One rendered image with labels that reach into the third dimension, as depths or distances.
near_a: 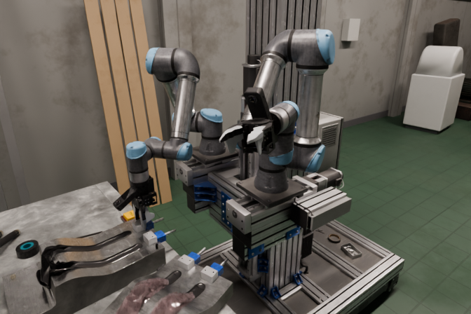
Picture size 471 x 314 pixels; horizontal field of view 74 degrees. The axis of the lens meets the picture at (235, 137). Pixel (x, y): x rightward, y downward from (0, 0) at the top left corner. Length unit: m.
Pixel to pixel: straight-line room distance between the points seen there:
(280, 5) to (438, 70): 4.86
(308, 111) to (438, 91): 4.96
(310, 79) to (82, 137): 2.64
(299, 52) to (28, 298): 1.22
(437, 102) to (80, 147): 5.26
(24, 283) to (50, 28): 2.31
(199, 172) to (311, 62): 0.86
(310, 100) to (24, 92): 2.61
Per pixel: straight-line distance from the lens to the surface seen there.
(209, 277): 1.18
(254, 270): 1.91
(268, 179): 1.31
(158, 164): 3.21
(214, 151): 1.68
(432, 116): 6.14
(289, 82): 1.48
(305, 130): 1.20
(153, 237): 1.32
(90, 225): 1.70
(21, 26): 3.23
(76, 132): 3.39
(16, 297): 1.35
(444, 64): 6.08
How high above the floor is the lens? 1.69
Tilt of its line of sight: 19 degrees down
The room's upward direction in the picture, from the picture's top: straight up
